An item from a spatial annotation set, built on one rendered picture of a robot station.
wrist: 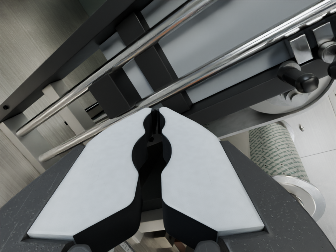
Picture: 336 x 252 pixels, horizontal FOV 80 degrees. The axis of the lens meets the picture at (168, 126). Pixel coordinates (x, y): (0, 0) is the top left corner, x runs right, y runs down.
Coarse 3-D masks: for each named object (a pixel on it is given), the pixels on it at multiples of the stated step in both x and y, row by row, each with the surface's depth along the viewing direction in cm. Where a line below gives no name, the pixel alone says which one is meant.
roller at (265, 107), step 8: (320, 80) 29; (328, 80) 29; (320, 88) 30; (312, 96) 31; (256, 104) 34; (264, 104) 33; (272, 104) 33; (304, 104) 32; (264, 112) 34; (272, 112) 34; (280, 112) 33
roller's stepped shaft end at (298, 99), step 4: (288, 92) 21; (292, 92) 21; (296, 92) 21; (280, 96) 24; (284, 96) 22; (288, 96) 21; (292, 96) 21; (296, 96) 20; (300, 96) 20; (304, 96) 21; (284, 100) 23; (288, 100) 21; (292, 100) 21; (296, 100) 21; (300, 100) 20; (304, 100) 20; (292, 104) 21; (296, 104) 21; (300, 104) 21
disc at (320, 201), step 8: (272, 176) 38; (280, 176) 37; (288, 176) 37; (296, 184) 37; (304, 184) 37; (312, 184) 36; (312, 192) 37; (320, 192) 36; (320, 200) 37; (320, 208) 38; (312, 216) 39; (320, 216) 39
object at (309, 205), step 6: (288, 186) 37; (294, 186) 37; (294, 192) 38; (300, 192) 37; (306, 192) 37; (300, 198) 38; (306, 198) 38; (312, 198) 37; (306, 204) 38; (312, 204) 38; (306, 210) 39; (312, 210) 38
